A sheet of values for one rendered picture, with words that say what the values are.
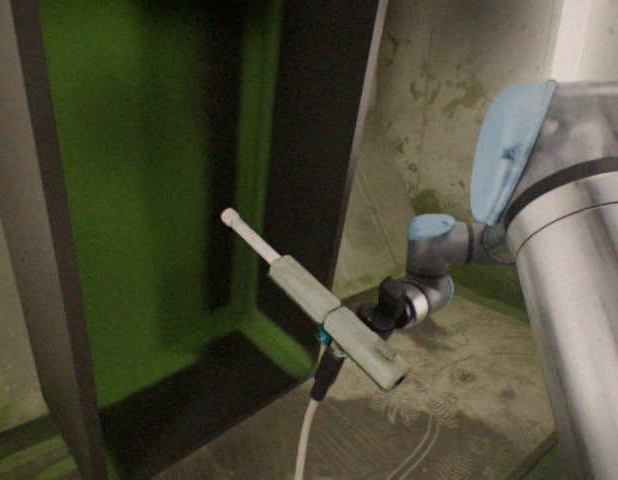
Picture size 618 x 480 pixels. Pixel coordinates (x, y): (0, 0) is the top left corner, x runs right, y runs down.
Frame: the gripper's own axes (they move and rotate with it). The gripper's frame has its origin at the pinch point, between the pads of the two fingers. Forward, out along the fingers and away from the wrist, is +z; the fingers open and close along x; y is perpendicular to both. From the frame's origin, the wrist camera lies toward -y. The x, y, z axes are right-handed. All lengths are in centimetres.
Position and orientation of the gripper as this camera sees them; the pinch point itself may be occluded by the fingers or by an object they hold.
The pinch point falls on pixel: (336, 341)
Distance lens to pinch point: 76.7
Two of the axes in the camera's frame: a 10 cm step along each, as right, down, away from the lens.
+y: -2.8, 7.7, 5.8
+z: -7.0, 2.4, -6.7
